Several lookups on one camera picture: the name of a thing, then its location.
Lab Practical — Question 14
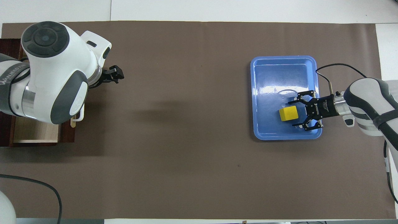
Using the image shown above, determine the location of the blue plastic tray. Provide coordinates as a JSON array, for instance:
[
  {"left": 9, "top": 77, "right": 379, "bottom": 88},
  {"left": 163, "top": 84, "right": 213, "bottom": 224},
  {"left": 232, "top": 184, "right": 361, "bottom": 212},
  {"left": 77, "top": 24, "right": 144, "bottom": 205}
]
[{"left": 250, "top": 55, "right": 323, "bottom": 141}]

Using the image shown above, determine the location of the dark wooden drawer cabinet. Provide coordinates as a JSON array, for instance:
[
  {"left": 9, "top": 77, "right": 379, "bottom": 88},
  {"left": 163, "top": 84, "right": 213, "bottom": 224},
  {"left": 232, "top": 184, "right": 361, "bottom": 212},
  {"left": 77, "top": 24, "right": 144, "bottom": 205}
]
[{"left": 0, "top": 38, "right": 25, "bottom": 147}]

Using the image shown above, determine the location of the white drawer handle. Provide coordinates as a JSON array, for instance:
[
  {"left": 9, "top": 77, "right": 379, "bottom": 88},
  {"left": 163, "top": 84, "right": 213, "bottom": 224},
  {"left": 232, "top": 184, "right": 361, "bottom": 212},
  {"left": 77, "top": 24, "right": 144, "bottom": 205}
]
[{"left": 72, "top": 104, "right": 85, "bottom": 121}]

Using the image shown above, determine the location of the yellow cube block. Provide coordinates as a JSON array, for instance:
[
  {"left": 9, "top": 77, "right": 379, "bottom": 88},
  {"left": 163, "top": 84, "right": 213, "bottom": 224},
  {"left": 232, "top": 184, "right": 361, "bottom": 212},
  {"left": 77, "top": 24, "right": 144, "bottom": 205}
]
[{"left": 279, "top": 105, "right": 299, "bottom": 122}]

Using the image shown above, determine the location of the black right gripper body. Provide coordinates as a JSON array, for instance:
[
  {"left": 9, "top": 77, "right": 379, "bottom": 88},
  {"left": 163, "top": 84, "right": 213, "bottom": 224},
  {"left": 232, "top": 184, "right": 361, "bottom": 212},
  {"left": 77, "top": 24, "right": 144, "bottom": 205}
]
[{"left": 306, "top": 95, "right": 339, "bottom": 122}]

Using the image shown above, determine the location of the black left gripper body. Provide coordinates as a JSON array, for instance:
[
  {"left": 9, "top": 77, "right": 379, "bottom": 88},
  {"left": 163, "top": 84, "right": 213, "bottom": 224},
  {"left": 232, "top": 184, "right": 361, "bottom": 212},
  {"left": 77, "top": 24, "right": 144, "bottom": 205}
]
[{"left": 98, "top": 68, "right": 111, "bottom": 86}]

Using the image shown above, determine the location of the brown table mat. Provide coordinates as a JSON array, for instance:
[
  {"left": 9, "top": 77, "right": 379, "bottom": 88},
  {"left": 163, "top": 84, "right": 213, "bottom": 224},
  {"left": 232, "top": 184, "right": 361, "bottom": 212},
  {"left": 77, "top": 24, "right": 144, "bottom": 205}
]
[{"left": 0, "top": 21, "right": 397, "bottom": 220}]

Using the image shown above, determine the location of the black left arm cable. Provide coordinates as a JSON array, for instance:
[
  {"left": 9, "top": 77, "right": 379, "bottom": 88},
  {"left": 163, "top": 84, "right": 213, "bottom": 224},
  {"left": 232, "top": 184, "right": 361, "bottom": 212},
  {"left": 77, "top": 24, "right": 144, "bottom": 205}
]
[{"left": 0, "top": 174, "right": 62, "bottom": 224}]

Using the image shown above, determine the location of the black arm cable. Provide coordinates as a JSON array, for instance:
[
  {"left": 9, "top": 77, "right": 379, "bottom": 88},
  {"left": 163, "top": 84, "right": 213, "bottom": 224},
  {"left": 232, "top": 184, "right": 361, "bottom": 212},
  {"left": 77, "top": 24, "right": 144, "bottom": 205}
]
[
  {"left": 0, "top": 174, "right": 62, "bottom": 224},
  {"left": 316, "top": 63, "right": 398, "bottom": 205}
]

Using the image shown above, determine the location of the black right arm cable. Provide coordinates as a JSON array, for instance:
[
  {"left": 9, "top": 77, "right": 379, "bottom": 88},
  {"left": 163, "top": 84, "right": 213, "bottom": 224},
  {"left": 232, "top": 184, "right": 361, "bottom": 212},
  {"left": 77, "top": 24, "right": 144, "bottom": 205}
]
[{"left": 316, "top": 63, "right": 398, "bottom": 205}]

